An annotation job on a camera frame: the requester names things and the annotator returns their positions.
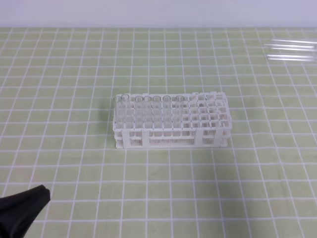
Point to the white plastic test tube rack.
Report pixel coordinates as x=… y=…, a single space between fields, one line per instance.
x=206 y=122

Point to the clear tube lying bottom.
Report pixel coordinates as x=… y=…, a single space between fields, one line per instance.
x=291 y=57

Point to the green checkered tablecloth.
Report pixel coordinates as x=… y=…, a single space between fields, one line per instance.
x=56 y=107

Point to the clear glass test tube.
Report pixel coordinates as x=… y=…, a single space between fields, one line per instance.
x=177 y=121

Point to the clear tube lying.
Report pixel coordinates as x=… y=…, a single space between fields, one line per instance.
x=294 y=41
x=291 y=47
x=291 y=57

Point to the clear tube lying top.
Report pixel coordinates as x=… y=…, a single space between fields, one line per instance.
x=294 y=41

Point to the clear tube lying middle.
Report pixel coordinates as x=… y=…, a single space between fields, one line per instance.
x=291 y=47

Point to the clear tube far left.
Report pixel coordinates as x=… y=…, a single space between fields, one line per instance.
x=118 y=111

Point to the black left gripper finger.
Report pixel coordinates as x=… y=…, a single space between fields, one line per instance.
x=17 y=230
x=23 y=207

